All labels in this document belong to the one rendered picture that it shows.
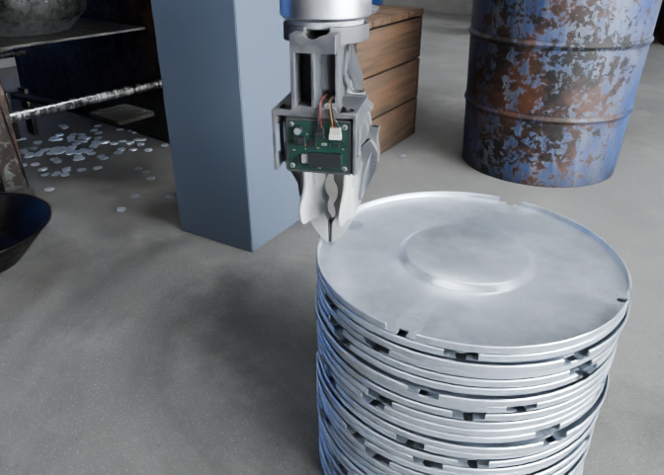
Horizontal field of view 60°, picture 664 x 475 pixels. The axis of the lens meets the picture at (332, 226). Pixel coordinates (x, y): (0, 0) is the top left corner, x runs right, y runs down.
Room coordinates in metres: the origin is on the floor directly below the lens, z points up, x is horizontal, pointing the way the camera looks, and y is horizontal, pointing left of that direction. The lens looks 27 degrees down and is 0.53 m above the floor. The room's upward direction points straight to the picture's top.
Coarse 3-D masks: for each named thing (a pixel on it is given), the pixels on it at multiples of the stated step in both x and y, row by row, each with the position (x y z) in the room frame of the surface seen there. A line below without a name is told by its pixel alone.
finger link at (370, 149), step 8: (376, 128) 0.51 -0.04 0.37; (368, 136) 0.51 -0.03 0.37; (376, 136) 0.51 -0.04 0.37; (368, 144) 0.51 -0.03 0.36; (376, 144) 0.51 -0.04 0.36; (368, 152) 0.51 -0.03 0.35; (376, 152) 0.50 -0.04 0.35; (368, 160) 0.51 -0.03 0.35; (376, 160) 0.50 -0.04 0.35; (368, 168) 0.51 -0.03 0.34; (368, 176) 0.51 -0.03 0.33; (360, 184) 0.51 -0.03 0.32; (368, 184) 0.51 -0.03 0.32; (360, 192) 0.51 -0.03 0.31
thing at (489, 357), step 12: (324, 288) 0.44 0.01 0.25; (336, 300) 0.42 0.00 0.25; (624, 300) 0.42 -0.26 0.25; (348, 312) 0.40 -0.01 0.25; (624, 312) 0.40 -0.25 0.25; (360, 324) 0.39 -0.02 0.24; (372, 324) 0.38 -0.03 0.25; (384, 336) 0.37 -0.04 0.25; (396, 336) 0.37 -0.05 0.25; (600, 336) 0.37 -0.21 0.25; (420, 348) 0.36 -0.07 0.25; (432, 348) 0.35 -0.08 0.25; (444, 348) 0.36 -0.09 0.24; (564, 348) 0.35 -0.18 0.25; (576, 348) 0.36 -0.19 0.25; (480, 360) 0.34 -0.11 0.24; (492, 360) 0.34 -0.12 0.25; (504, 360) 0.34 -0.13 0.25; (516, 360) 0.34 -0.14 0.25; (528, 360) 0.34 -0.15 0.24
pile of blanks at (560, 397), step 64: (320, 320) 0.45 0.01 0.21; (320, 384) 0.45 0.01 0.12; (384, 384) 0.37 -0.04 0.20; (448, 384) 0.35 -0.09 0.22; (512, 384) 0.34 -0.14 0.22; (576, 384) 0.36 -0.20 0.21; (320, 448) 0.46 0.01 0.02; (384, 448) 0.37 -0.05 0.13; (448, 448) 0.35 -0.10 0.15; (512, 448) 0.34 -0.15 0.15; (576, 448) 0.39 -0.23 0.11
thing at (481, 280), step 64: (448, 192) 0.63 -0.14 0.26; (320, 256) 0.49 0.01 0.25; (384, 256) 0.49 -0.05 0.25; (448, 256) 0.48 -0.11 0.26; (512, 256) 0.48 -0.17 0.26; (576, 256) 0.49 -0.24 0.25; (384, 320) 0.38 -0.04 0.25; (448, 320) 0.38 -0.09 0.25; (512, 320) 0.38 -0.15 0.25; (576, 320) 0.38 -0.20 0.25
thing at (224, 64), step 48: (192, 0) 0.98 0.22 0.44; (240, 0) 0.95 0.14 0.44; (192, 48) 0.99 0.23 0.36; (240, 48) 0.94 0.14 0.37; (288, 48) 1.06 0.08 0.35; (192, 96) 0.99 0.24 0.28; (240, 96) 0.94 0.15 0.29; (192, 144) 1.00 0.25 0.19; (240, 144) 0.94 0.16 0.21; (192, 192) 1.01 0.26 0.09; (240, 192) 0.95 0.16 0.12; (288, 192) 1.04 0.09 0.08; (240, 240) 0.95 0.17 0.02
